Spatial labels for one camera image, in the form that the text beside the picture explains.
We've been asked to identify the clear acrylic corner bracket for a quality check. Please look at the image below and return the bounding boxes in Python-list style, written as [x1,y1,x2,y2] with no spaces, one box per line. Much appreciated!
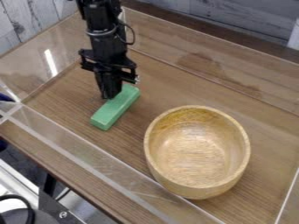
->
[117,7,126,24]

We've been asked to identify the blue object at left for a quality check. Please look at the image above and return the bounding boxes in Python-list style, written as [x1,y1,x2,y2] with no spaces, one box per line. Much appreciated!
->
[0,93,14,102]

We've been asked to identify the black cable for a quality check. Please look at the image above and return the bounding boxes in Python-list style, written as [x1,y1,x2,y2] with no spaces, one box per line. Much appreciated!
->
[0,194,36,224]

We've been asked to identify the brown wooden bowl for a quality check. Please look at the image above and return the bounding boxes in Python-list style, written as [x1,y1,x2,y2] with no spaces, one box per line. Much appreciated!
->
[144,105,251,200]

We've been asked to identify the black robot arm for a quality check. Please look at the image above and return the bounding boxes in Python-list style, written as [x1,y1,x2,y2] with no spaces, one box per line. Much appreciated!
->
[76,0,137,99]

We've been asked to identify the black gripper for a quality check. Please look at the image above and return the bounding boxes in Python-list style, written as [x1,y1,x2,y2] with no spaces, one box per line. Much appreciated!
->
[78,30,137,99]

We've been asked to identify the clear acrylic tray enclosure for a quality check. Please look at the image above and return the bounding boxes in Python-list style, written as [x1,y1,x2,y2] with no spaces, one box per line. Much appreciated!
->
[0,10,299,224]

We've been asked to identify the white object at right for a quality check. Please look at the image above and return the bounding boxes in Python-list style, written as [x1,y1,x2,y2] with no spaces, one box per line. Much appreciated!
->
[287,24,299,50]

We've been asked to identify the green rectangular block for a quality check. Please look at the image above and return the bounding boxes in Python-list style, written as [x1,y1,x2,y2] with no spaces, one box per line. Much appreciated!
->
[89,84,140,131]

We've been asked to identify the black metal bracket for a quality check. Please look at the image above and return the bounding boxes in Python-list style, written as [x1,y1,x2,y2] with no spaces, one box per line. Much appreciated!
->
[34,191,85,224]

